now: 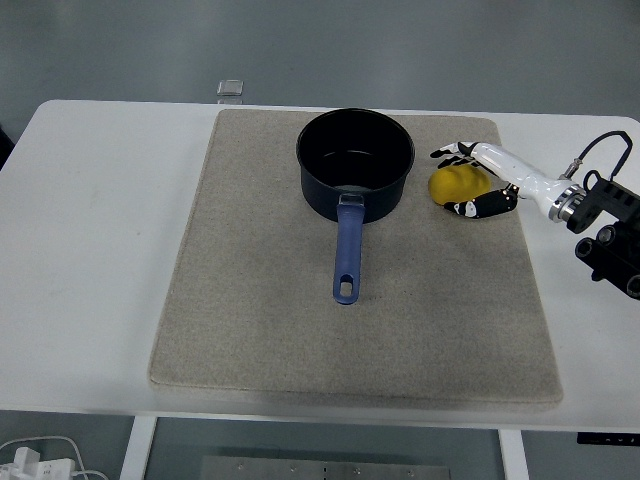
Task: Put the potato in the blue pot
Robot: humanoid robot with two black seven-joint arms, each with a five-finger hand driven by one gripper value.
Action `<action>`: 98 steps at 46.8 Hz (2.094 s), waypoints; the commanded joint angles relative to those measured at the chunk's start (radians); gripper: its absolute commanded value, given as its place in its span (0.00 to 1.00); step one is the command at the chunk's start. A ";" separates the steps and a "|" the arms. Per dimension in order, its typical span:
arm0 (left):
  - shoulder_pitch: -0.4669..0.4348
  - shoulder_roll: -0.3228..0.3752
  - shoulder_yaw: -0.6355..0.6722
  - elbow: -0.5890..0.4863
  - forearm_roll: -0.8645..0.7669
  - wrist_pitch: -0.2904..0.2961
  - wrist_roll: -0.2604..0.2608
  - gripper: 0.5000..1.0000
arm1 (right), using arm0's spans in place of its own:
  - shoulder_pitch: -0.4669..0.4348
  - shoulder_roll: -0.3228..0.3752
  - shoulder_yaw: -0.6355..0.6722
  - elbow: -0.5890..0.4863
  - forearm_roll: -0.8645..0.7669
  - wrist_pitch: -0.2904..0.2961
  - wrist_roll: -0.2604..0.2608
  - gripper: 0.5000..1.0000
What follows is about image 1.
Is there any black table control panel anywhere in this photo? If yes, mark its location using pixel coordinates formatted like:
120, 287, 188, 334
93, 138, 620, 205
576, 431, 640, 445

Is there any white cable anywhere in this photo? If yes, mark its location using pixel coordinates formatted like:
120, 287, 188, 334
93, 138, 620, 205
0, 435, 109, 480

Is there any blue pot with handle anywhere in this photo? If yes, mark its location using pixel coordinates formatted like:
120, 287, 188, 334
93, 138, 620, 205
296, 107, 416, 306

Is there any yellow potato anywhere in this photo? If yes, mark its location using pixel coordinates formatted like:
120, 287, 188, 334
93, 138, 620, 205
427, 165, 494, 207

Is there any person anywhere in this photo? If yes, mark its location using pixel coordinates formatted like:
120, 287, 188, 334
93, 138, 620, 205
0, 122, 15, 169

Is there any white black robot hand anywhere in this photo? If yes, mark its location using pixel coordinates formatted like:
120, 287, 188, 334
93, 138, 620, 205
429, 141, 570, 221

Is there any white table leg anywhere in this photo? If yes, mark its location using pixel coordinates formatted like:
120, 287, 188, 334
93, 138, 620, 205
497, 428, 530, 480
119, 415, 159, 480

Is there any white power adapter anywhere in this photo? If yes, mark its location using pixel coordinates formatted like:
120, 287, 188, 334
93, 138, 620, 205
0, 446, 77, 480

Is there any beige fabric mat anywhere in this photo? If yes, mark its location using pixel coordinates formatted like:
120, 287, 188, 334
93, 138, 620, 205
147, 108, 565, 414

